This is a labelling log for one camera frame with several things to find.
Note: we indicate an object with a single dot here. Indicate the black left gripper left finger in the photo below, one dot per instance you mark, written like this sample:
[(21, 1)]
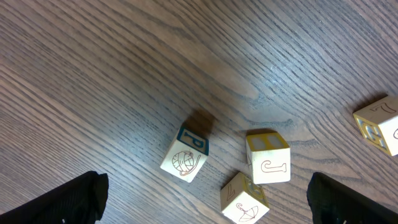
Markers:
[(81, 200)]

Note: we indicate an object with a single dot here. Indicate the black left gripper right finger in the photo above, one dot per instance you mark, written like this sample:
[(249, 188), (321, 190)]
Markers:
[(333, 202)]

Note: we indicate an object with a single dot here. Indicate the wooden block blue T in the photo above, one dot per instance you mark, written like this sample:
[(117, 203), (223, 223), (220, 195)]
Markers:
[(268, 157)]

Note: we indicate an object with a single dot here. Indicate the wooden block yellow side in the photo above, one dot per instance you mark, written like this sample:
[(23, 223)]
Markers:
[(242, 201)]

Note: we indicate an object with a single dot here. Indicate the wooden block orange top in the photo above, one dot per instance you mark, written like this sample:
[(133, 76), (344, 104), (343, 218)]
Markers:
[(378, 124)]

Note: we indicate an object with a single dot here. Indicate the wooden block blue C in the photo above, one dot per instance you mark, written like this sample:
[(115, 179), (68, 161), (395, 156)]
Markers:
[(186, 155)]

